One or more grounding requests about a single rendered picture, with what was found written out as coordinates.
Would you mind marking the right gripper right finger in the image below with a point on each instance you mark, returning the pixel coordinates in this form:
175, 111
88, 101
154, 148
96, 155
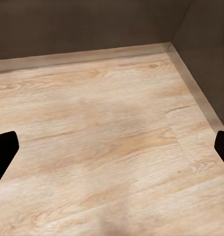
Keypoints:
219, 144

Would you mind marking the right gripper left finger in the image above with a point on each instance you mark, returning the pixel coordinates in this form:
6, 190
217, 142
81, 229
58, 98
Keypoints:
9, 146

